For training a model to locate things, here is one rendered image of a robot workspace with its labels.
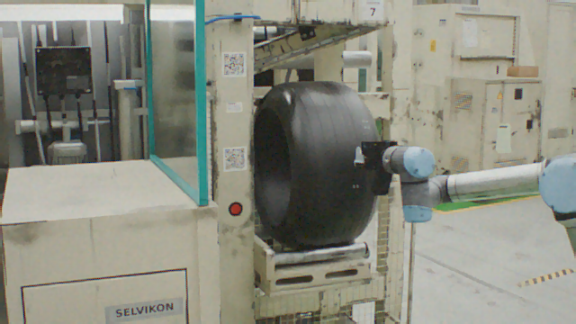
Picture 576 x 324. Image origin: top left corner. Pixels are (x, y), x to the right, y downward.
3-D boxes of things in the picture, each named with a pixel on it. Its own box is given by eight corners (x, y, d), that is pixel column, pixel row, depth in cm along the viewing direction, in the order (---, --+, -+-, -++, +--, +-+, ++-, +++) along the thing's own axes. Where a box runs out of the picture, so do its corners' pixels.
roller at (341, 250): (265, 263, 208) (269, 269, 204) (265, 250, 206) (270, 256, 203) (361, 250, 220) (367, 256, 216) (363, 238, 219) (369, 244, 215)
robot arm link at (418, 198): (443, 215, 171) (439, 174, 170) (426, 224, 162) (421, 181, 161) (416, 215, 176) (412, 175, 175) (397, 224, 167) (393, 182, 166)
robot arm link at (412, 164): (412, 183, 160) (409, 148, 159) (390, 180, 170) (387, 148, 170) (439, 178, 163) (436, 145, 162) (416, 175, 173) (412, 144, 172)
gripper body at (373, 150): (382, 139, 188) (404, 140, 176) (383, 169, 188) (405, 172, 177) (358, 141, 185) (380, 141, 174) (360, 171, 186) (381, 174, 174)
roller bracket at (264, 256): (266, 282, 200) (265, 251, 198) (229, 245, 236) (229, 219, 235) (276, 280, 201) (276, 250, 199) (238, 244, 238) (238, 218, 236)
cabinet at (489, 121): (479, 204, 640) (485, 78, 617) (438, 193, 690) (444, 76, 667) (537, 194, 684) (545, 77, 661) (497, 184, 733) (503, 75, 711)
